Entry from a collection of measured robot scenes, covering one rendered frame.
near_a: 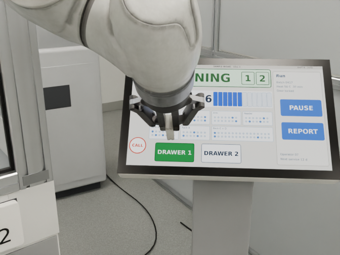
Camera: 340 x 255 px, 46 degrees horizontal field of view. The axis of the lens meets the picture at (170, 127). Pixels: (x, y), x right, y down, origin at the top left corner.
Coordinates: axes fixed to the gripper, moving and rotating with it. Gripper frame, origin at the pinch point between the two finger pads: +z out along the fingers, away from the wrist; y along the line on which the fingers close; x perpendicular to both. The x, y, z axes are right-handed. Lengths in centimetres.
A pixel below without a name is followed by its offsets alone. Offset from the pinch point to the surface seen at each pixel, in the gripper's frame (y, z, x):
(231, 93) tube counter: -14.7, 16.9, -14.6
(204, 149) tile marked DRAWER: -7.4, 16.9, -0.3
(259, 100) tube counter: -21.4, 16.8, -12.3
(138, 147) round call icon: 8.1, 17.0, -1.1
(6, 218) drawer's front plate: 36.5, 13.2, 15.4
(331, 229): -63, 100, 11
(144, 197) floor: 25, 197, -21
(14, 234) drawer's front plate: 35.7, 16.7, 18.5
